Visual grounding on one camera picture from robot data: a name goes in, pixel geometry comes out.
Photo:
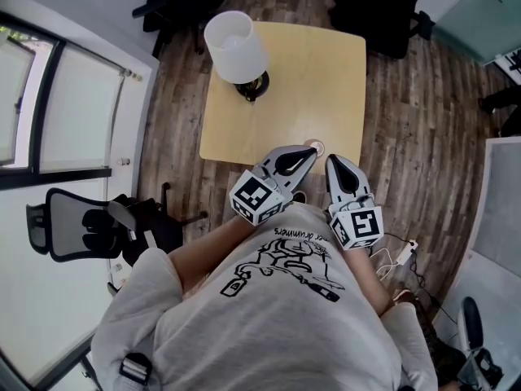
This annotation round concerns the person's left forearm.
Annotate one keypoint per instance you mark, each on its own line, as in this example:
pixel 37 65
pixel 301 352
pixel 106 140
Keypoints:
pixel 203 259

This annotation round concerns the black framed window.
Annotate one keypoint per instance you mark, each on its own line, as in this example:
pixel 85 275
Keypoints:
pixel 81 108

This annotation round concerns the black round-seat chair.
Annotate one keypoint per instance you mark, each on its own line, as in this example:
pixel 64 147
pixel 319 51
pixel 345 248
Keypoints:
pixel 472 324

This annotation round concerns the small clear bottle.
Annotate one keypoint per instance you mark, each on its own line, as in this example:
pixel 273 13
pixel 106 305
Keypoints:
pixel 116 267

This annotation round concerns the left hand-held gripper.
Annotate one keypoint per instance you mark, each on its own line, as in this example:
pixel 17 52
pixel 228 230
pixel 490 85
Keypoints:
pixel 254 196

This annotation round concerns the white shade table lamp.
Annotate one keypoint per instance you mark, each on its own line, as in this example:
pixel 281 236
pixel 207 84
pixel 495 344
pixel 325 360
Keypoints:
pixel 234 47

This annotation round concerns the person's right forearm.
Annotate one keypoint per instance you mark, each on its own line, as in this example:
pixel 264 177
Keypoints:
pixel 368 279

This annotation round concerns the frosted glass partition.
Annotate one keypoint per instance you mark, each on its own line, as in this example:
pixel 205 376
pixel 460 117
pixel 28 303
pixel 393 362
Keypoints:
pixel 504 202

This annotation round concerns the black mesh office chair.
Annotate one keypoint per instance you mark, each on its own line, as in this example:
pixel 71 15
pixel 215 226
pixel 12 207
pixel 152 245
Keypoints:
pixel 65 226

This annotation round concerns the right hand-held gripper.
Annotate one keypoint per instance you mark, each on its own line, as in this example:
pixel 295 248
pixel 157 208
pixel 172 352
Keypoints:
pixel 360 226

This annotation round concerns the person's black shoe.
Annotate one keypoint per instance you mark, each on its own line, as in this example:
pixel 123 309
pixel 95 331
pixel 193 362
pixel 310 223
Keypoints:
pixel 299 197

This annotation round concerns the frosted glass door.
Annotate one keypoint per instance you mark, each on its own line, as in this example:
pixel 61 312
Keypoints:
pixel 476 27

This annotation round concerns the white printed t-shirt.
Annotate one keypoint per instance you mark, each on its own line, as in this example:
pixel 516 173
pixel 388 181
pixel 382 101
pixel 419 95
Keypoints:
pixel 264 332

